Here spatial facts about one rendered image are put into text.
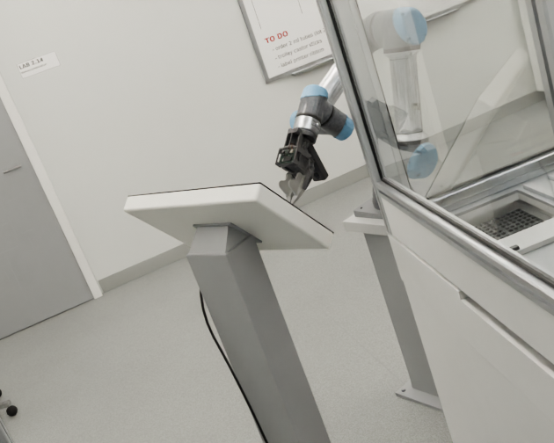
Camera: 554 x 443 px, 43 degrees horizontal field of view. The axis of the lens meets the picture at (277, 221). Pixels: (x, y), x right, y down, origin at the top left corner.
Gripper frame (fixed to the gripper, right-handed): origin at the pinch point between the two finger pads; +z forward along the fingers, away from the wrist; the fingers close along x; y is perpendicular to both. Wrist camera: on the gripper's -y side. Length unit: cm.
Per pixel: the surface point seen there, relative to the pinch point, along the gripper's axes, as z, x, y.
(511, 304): 35, 78, 23
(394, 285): -2, -13, -73
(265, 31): -211, -207, -140
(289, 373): 43.2, -5.5, -21.0
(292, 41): -213, -198, -160
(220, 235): 15.6, -8.9, 14.7
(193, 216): 12.3, -15.1, 20.4
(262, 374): 45.8, -9.5, -14.4
